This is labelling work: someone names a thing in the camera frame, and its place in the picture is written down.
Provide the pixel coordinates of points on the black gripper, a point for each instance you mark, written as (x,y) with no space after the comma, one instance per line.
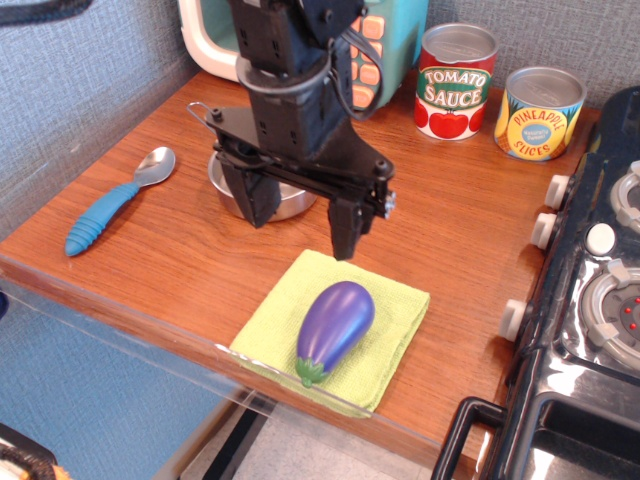
(297,130)

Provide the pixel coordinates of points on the small steel pan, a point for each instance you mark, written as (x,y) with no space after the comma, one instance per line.
(294,201)

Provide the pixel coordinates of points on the purple toy eggplant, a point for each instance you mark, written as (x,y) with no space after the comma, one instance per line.
(336,322)

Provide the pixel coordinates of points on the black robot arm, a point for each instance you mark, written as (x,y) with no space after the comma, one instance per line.
(295,63)

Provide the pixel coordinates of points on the green folded cloth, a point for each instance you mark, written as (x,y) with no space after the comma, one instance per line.
(268,343)

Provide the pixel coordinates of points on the teal toy microwave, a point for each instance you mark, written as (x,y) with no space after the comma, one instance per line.
(393,28)

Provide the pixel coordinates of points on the tomato sauce can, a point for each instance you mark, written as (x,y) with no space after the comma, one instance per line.
(455,73)

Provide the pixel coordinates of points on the pineapple slices can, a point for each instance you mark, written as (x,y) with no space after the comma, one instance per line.
(539,111)

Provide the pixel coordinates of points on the clear acrylic edge guard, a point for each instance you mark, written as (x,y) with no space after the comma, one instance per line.
(401,438)

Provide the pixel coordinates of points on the black toy stove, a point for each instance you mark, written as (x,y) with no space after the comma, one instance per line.
(572,408)

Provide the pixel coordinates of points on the blue handled metal spoon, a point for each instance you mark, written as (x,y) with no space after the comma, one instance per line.
(155,168)

